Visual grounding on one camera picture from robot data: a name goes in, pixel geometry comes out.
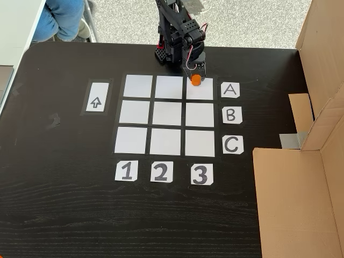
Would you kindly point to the round orange token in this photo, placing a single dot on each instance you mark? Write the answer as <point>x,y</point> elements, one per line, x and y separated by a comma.
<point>195,80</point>

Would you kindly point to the white nine-square grid sheet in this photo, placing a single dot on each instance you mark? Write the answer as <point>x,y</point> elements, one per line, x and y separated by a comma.
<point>166,114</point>

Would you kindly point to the paper label letter A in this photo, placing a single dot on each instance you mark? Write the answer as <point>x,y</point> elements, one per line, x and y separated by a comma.
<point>230,90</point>

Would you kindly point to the red black bar clamp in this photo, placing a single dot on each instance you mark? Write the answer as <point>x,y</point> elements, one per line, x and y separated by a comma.
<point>160,45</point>

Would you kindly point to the paper label letter B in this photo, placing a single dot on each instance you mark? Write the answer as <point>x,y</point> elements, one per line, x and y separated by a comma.
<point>231,115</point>

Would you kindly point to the grey floor tape patch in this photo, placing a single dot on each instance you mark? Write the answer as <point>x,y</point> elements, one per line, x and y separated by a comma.
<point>194,6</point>

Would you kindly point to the paper label letter C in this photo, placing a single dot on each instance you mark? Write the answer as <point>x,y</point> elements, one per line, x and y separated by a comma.
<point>232,145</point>

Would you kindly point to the white arrow paper sheet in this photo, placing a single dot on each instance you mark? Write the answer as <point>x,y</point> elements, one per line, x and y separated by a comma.
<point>96,94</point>

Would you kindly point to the paper label number 3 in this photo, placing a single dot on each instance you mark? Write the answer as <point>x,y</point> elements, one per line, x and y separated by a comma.
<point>201,174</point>

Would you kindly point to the paper label number 2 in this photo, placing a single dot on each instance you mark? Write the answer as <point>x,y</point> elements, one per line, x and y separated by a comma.
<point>161,172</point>

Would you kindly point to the metal chair leg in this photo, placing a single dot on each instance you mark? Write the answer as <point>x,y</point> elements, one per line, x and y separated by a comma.
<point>90,21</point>

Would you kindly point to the paper label number 1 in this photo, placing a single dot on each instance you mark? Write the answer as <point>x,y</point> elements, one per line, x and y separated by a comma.
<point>126,171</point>

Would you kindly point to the person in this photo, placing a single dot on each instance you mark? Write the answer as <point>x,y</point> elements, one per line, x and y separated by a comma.
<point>61,18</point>

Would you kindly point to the clear tape scraps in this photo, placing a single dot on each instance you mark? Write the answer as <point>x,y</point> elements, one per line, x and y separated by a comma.
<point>53,121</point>

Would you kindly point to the brown cardboard screen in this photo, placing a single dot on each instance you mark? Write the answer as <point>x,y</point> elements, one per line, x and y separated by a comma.
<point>295,201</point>

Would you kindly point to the white desk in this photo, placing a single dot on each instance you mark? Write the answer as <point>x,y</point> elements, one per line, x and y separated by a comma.
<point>16,27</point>

